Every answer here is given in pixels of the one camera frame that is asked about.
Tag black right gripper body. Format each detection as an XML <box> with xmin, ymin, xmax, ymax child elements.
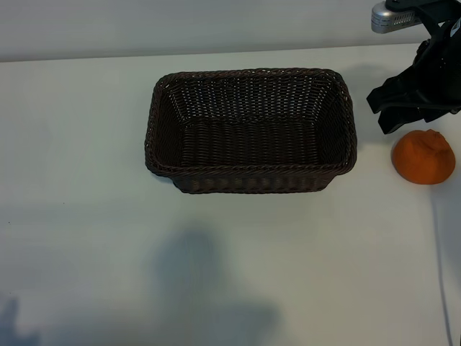
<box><xmin>366</xmin><ymin>19</ymin><xmax>461</xmax><ymax>117</ymax></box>

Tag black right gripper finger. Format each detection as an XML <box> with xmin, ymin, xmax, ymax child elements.
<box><xmin>421</xmin><ymin>107</ymin><xmax>453</xmax><ymax>125</ymax></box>
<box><xmin>375</xmin><ymin>106</ymin><xmax>421</xmax><ymax>136</ymax></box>

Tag orange fruit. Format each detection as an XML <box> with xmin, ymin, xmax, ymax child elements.
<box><xmin>391</xmin><ymin>128</ymin><xmax>457</xmax><ymax>185</ymax></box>

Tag dark brown wicker basket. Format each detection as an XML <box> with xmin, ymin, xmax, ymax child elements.
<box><xmin>144</xmin><ymin>67</ymin><xmax>359</xmax><ymax>195</ymax></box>

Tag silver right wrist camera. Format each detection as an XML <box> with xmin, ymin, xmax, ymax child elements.
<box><xmin>370</xmin><ymin>0</ymin><xmax>461</xmax><ymax>34</ymax></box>

